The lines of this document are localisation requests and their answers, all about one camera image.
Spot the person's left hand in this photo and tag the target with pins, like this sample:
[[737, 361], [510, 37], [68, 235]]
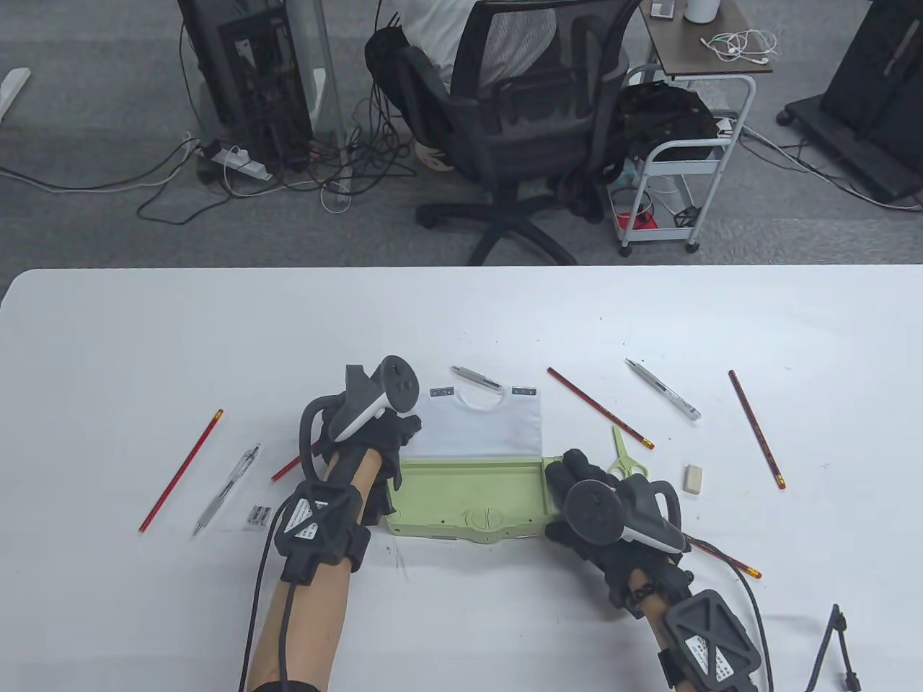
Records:
[[404, 429]]

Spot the person's right hand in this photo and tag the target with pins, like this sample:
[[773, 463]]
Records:
[[577, 465]]

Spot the green scissors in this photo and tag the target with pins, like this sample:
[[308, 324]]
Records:
[[619, 443]]

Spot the green panda pencil case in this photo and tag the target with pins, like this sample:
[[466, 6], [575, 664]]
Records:
[[461, 490]]

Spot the silver ballpoint pen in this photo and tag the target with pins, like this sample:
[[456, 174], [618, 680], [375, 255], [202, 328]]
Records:
[[663, 389], [472, 375]]

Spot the clear grey-grip pen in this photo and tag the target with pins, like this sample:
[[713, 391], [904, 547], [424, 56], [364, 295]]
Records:
[[225, 490]]

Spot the person's left forearm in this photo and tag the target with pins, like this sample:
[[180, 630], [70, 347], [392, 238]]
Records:
[[303, 627]]

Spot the person's right forearm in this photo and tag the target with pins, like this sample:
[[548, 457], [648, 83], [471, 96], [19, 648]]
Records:
[[655, 621]]

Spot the red pencil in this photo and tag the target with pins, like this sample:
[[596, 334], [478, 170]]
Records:
[[756, 429], [598, 407], [285, 472], [728, 562], [180, 472]]

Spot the black white hand controller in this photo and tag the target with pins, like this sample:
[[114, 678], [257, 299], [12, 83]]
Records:
[[400, 382], [588, 508]]

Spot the white eraser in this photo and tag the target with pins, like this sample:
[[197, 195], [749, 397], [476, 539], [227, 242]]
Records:
[[693, 478]]

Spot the small red container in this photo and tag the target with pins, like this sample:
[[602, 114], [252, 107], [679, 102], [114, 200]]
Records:
[[644, 220]]

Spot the person's black left sleeve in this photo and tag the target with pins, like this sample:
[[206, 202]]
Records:
[[288, 687]]

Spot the black mesh office chair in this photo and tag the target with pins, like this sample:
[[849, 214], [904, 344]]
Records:
[[519, 144]]

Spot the white power strip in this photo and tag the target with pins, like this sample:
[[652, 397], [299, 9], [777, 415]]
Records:
[[245, 164]]

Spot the white rolling cart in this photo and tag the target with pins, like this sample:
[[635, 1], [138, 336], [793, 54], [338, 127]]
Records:
[[685, 167]]

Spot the black bag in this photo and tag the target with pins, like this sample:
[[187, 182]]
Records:
[[663, 115]]

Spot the white power adapter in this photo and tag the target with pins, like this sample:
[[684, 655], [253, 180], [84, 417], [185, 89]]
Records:
[[724, 127]]

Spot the black computer tower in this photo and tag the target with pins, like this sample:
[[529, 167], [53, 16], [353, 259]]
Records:
[[252, 79]]

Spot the grey metal desk leg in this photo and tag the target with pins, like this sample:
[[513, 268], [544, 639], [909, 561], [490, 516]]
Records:
[[321, 43]]

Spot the brown wooden side table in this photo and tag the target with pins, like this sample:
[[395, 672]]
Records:
[[692, 54]]

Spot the small grey device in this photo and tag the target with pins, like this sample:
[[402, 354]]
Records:
[[663, 9]]

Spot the white cup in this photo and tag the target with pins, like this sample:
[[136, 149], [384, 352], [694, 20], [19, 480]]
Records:
[[701, 10]]

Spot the black wheeled stand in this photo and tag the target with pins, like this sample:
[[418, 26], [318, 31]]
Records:
[[872, 72]]

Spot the white table foot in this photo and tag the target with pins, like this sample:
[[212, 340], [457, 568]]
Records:
[[13, 86]]

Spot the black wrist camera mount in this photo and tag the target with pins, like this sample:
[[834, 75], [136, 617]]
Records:
[[710, 638], [317, 519]]

